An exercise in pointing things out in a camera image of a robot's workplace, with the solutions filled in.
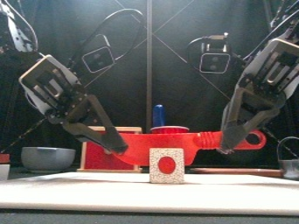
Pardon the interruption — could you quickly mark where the red plastic pan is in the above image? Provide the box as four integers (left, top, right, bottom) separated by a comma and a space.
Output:
112, 129, 266, 167

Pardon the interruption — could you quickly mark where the toy sushi roll red centre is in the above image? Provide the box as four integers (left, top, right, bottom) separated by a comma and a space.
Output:
148, 147, 185, 185

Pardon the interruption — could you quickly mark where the toy salmon nigiri sushi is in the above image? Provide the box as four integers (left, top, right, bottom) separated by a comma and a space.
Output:
0, 153, 11, 180

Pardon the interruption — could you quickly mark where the wooden box with red drawer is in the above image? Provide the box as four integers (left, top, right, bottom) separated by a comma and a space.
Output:
76, 125, 144, 173

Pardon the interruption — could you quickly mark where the grey blue bowl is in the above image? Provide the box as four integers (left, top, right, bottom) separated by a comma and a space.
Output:
19, 146, 77, 173

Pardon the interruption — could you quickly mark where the brown square tray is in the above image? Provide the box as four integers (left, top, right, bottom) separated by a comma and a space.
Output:
189, 167, 284, 178

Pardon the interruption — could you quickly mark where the reddish plastic cup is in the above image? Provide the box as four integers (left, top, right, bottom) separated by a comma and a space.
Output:
149, 125, 190, 135

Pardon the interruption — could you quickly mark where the small grey metal pot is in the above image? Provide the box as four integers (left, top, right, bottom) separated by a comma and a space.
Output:
274, 136, 299, 180

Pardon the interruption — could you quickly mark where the white cutting board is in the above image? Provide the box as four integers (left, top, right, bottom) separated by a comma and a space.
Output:
0, 171, 299, 216

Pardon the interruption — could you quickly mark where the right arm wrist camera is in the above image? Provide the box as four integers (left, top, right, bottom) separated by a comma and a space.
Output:
197, 33, 230, 74

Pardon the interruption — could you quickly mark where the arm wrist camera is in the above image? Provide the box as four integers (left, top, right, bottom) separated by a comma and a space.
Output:
80, 34, 117, 74
197, 33, 230, 74

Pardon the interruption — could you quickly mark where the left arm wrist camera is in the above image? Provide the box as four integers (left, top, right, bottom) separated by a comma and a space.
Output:
80, 34, 117, 74

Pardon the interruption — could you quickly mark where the vertical metal frame pole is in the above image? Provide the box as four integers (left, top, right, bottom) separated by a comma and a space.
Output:
145, 0, 153, 130

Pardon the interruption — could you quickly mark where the right wrist camera black cable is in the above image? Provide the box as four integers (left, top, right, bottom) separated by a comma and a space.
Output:
185, 34, 229, 64

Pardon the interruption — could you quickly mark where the wrist camera black cable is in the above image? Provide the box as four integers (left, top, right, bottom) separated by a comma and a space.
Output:
185, 34, 229, 64
68, 8, 145, 69

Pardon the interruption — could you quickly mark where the left wrist camera black cable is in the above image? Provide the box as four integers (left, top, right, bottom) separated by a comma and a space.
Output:
68, 8, 145, 69

